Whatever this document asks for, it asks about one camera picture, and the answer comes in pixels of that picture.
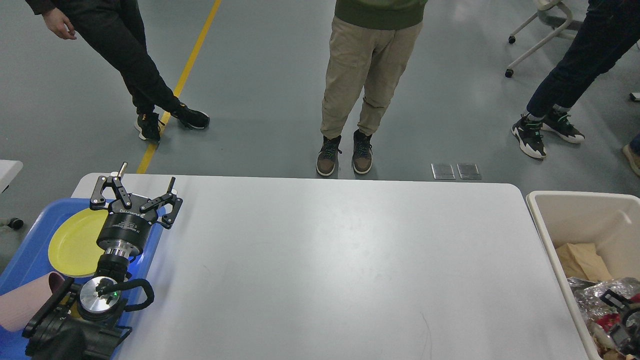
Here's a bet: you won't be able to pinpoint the person green sweater khaki trousers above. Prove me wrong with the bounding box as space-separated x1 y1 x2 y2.
316 0 426 176

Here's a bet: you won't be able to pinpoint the blue plastic tray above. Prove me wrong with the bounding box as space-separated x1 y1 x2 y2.
0 198 164 360

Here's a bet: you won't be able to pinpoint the crushed red can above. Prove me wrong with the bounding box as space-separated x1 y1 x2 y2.
596 293 640 332

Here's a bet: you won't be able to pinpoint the yellow plastic plate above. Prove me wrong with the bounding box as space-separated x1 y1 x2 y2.
48 209 108 278

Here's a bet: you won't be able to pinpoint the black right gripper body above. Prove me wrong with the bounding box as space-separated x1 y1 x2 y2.
611 305 640 357

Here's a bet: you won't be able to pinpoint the person black trousers black shoes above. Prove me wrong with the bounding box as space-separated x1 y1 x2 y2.
27 0 210 142

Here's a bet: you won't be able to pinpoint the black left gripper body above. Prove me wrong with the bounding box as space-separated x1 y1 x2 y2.
96 208 153 256

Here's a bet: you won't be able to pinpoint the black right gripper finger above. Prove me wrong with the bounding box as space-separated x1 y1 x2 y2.
599 289 631 312

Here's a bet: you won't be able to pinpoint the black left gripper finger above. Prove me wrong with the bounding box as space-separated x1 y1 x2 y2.
89 162 133 211
139 177 183 230

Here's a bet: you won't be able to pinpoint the brown paper ball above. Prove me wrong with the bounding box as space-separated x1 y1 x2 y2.
589 323 626 360

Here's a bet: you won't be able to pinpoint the person dark trousers black sneakers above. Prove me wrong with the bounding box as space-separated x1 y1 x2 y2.
511 0 640 159

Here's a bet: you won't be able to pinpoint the brown paper bag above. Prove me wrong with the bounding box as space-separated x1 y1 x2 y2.
555 243 615 282

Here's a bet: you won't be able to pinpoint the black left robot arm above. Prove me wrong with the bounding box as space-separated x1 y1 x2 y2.
22 162 183 360

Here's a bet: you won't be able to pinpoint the beige plastic bin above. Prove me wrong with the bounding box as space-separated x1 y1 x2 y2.
526 191 640 360

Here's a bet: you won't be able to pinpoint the pink mug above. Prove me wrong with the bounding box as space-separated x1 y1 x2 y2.
0 271 66 332

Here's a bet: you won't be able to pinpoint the grey office chair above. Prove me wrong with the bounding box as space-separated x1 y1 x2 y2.
503 0 585 79

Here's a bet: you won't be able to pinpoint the person blue jeans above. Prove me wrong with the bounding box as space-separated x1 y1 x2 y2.
622 133 640 177

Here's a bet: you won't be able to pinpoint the foil tray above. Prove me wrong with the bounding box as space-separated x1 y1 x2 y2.
567 276 598 293
573 276 640 323

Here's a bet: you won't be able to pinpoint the white side table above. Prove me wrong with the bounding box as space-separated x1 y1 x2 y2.
0 159 24 193

